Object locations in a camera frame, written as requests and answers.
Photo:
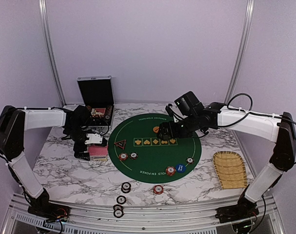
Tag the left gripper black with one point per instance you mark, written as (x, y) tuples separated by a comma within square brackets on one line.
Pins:
[(81, 155)]

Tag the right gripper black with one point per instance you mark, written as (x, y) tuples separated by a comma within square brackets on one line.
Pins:
[(163, 127)]

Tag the orange big blind button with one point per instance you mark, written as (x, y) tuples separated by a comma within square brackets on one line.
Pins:
[(156, 129)]

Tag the red-backed playing card deck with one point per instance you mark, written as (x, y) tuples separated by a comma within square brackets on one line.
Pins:
[(95, 150)]

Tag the blue small blind button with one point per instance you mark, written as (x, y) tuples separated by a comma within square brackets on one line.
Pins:
[(180, 168)]

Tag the small orange chip pile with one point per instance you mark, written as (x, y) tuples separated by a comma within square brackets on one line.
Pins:
[(123, 156), (170, 170)]

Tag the triangular all-in button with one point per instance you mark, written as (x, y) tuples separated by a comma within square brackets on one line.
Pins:
[(121, 144)]

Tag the dark chips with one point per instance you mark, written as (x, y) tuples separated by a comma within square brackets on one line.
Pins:
[(133, 155)]

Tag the orange red chip stack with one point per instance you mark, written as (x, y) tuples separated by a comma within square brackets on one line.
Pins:
[(158, 189)]

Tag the dark brown chip stack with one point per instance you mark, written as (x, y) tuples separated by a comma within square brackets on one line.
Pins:
[(126, 187)]

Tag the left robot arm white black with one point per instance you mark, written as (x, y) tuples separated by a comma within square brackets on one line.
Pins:
[(14, 122)]

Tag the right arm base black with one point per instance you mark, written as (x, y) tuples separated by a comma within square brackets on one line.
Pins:
[(243, 209)]

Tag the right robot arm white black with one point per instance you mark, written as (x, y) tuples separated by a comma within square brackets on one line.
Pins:
[(279, 129)]

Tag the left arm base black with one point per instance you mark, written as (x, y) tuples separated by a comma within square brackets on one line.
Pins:
[(42, 206)]

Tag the round green poker mat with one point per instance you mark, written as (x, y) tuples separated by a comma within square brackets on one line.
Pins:
[(154, 155)]

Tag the card deck box in case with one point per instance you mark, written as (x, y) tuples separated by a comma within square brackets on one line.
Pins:
[(98, 111)]

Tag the right chip row in case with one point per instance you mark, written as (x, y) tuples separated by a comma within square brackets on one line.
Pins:
[(108, 113)]

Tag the aluminium poker case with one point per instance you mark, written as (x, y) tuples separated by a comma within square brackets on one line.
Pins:
[(97, 92)]

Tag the fallen dark chip on table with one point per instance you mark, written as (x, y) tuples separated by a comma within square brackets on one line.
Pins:
[(121, 199)]

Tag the woven bamboo tray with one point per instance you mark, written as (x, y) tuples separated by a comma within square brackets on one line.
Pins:
[(230, 169)]

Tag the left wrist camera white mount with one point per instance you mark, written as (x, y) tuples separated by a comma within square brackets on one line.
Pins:
[(95, 139)]

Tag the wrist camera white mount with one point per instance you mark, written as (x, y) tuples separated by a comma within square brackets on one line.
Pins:
[(95, 139), (171, 113)]

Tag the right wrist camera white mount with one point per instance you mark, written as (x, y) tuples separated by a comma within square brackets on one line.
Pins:
[(171, 113)]

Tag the front aluminium rail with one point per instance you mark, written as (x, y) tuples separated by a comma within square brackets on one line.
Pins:
[(190, 218)]

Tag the fallen dark chip lower rail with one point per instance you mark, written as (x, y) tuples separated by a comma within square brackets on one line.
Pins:
[(118, 213)]

